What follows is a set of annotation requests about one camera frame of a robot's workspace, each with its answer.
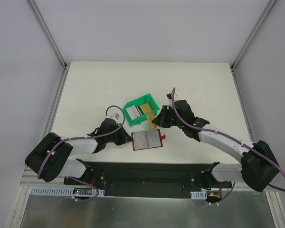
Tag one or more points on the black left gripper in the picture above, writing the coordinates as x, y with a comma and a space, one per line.
121, 137

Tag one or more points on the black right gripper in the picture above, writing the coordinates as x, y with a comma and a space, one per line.
166, 118

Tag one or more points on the gold card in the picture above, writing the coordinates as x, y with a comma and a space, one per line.
150, 117
144, 109

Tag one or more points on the red leather card holder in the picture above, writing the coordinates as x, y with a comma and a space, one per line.
149, 139

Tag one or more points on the green plastic bin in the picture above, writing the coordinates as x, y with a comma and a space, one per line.
137, 102

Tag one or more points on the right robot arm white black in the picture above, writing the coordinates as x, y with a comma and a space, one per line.
254, 160

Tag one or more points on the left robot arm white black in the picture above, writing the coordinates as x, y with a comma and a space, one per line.
50, 158

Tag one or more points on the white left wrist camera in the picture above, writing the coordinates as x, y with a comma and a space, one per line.
114, 116

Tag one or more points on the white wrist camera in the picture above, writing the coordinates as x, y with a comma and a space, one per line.
114, 116
169, 96

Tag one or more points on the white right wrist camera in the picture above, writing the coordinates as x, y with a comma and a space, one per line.
169, 96

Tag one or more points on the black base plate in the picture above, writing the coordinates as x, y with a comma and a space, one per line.
150, 180

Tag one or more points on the right white cable duct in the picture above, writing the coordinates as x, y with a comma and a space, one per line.
198, 195

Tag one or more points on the white cable duct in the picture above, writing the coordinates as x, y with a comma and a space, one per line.
198, 195
66, 191

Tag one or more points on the left white cable duct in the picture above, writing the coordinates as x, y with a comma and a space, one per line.
66, 191

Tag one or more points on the left aluminium frame post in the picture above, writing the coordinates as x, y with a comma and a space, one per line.
46, 32

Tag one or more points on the aluminium frame post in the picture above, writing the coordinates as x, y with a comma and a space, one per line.
46, 32
258, 25

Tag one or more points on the right aluminium frame post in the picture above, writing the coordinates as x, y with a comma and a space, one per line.
258, 25

